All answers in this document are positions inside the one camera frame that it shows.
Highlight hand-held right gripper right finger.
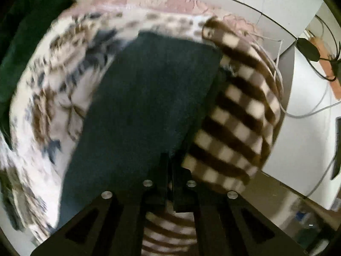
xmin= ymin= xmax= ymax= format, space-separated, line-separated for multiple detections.
xmin=170 ymin=157 xmax=307 ymax=256

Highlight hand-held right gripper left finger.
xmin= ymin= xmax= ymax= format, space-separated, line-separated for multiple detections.
xmin=30 ymin=153 xmax=169 ymax=256

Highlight white cable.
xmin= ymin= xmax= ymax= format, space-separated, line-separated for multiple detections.
xmin=250 ymin=33 xmax=337 ymax=118

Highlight floral printed bed sheet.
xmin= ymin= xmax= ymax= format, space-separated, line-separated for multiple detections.
xmin=0 ymin=8 xmax=214 ymax=242

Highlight dark blue pants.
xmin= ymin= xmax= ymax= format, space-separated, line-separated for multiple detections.
xmin=57 ymin=31 xmax=224 ymax=229

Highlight black power adapter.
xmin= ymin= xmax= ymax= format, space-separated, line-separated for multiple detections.
xmin=296 ymin=38 xmax=321 ymax=62

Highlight brown white checkered blanket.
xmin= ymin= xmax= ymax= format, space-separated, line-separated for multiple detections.
xmin=141 ymin=16 xmax=283 ymax=256

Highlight thin black cable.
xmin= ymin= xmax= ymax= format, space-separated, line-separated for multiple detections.
xmin=213 ymin=0 xmax=341 ymax=82

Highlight pink patterned mattress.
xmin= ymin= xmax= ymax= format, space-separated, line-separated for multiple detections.
xmin=77 ymin=0 xmax=263 ymax=42

